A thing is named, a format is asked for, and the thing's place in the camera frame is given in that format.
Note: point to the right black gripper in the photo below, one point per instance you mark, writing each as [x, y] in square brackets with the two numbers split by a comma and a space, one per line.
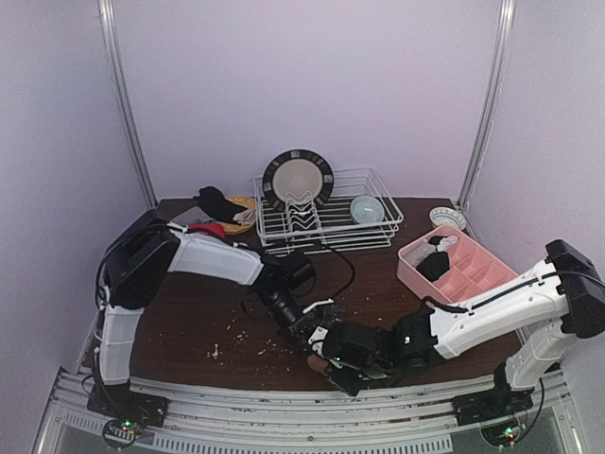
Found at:
[332, 350]

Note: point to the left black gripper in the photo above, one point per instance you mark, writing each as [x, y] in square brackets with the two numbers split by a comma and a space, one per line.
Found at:
[302, 324]

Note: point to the brown underwear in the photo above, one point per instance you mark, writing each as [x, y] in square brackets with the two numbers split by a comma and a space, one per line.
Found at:
[318, 365]

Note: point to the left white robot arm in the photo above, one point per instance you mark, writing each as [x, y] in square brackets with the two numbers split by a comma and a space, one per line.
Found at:
[135, 265]

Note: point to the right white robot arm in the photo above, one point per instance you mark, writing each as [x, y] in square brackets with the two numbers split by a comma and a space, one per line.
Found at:
[563, 292]

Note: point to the red underwear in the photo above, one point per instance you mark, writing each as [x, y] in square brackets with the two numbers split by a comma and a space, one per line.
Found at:
[209, 229]

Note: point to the grey striped underwear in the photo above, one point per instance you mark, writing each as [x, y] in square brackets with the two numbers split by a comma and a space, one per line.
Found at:
[193, 216]

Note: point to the grey rolled underwear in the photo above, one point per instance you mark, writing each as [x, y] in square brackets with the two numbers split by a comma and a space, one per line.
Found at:
[419, 254]

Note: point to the black and white rolled underwear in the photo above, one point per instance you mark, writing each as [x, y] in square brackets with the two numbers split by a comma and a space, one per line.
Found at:
[442, 243]

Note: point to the beige white socks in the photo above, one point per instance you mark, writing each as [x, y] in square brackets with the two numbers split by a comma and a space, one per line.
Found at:
[246, 217]

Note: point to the dark rimmed beige plate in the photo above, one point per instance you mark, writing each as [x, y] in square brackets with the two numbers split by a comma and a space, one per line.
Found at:
[297, 174]

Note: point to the black cloth on plate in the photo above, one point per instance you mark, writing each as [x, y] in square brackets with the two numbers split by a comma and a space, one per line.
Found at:
[213, 203]

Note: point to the light blue ceramic bowl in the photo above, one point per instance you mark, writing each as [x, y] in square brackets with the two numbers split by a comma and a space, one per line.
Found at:
[366, 209]

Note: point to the pink divided organizer box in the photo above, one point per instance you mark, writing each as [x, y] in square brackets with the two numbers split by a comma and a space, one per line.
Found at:
[473, 269]

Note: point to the blue patterned yellow bowl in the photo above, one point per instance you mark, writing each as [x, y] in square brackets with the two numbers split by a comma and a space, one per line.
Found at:
[445, 216]

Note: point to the white wire dish rack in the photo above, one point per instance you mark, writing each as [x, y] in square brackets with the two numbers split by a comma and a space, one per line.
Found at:
[311, 227]

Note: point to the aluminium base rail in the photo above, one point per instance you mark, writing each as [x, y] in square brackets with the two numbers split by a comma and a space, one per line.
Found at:
[416, 419]

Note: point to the right aluminium frame post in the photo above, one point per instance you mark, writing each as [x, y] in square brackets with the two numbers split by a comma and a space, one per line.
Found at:
[493, 90]

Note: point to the aluminium frame post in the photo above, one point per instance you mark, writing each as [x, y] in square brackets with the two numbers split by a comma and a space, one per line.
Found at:
[119, 81]
[493, 90]

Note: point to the left aluminium frame post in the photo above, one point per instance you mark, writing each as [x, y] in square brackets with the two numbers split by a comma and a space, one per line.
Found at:
[119, 81]

